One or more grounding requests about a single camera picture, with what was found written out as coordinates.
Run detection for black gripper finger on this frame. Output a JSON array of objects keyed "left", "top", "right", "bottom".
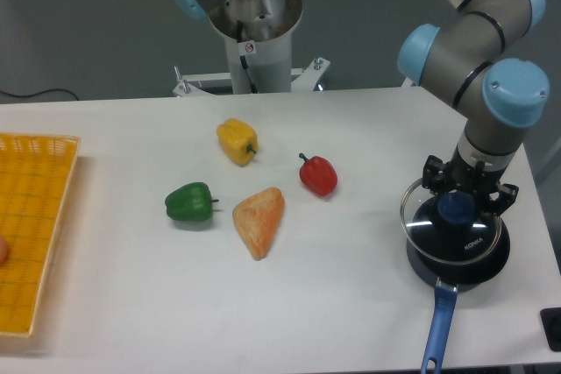
[
  {"left": 484, "top": 182, "right": 519, "bottom": 215},
  {"left": 422, "top": 155, "right": 450, "bottom": 194}
]

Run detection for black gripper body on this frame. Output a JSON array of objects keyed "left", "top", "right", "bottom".
[{"left": 444, "top": 159, "right": 504, "bottom": 202}]

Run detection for glass lid blue knob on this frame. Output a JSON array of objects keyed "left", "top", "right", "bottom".
[{"left": 400, "top": 180, "right": 502, "bottom": 266}]

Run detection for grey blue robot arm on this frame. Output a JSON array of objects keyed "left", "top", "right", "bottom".
[{"left": 175, "top": 0, "right": 550, "bottom": 215}]

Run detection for red bell pepper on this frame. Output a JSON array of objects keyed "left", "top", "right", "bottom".
[{"left": 299, "top": 152, "right": 338, "bottom": 197}]

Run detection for black device at table edge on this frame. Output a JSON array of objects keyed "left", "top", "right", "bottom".
[{"left": 540, "top": 307, "right": 561, "bottom": 352}]

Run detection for triangular bread pastry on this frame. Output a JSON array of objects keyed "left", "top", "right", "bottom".
[{"left": 232, "top": 187, "right": 285, "bottom": 260}]

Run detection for yellow bell pepper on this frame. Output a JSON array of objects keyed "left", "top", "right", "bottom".
[{"left": 216, "top": 118, "right": 259, "bottom": 166}]

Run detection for green bell pepper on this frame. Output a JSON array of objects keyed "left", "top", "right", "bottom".
[{"left": 165, "top": 181, "right": 218, "bottom": 222}]

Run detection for yellow woven basket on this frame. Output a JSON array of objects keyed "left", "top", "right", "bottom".
[{"left": 1, "top": 132, "right": 81, "bottom": 338}]

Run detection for black saucepan blue handle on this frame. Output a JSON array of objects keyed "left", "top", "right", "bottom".
[{"left": 407, "top": 220, "right": 510, "bottom": 373}]

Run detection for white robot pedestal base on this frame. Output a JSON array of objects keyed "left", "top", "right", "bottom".
[{"left": 172, "top": 0, "right": 330, "bottom": 98}]

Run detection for black cable on pedestal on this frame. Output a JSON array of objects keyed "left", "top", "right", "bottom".
[{"left": 236, "top": 19, "right": 259, "bottom": 95}]

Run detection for black cable on floor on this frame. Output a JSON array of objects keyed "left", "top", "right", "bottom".
[{"left": 0, "top": 88, "right": 80, "bottom": 101}]

